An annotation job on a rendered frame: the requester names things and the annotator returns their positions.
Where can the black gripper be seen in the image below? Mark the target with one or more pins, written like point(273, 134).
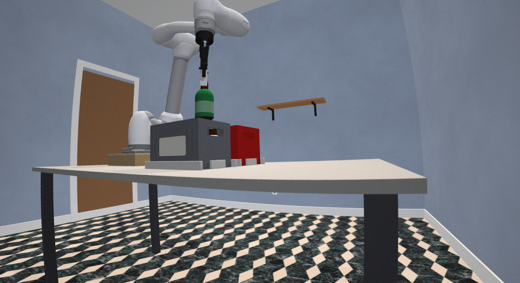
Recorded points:
point(204, 39)

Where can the red divided crate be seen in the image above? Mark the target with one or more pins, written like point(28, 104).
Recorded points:
point(245, 143)

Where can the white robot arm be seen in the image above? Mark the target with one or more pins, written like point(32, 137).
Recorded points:
point(209, 15)

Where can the dark grey crate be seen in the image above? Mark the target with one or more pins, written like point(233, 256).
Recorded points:
point(189, 140)

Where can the green bottle with light green label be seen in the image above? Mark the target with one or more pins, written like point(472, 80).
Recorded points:
point(204, 103)

